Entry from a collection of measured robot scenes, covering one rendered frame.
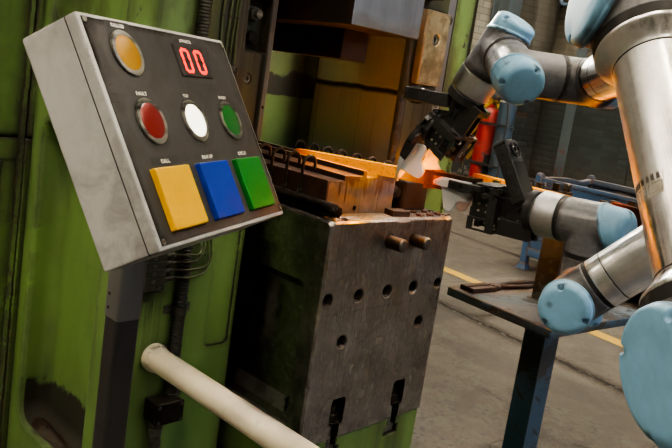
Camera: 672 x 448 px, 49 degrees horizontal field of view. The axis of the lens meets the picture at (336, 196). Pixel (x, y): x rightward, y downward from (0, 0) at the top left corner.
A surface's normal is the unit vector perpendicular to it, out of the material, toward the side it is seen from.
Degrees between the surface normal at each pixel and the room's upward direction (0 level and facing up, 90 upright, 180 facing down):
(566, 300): 90
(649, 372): 96
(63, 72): 90
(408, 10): 90
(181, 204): 60
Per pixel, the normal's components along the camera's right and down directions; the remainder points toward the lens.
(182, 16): 0.71, 0.22
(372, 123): -0.69, 0.01
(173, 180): 0.88, -0.33
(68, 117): -0.33, 0.10
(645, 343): -0.98, -0.01
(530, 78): 0.04, 0.54
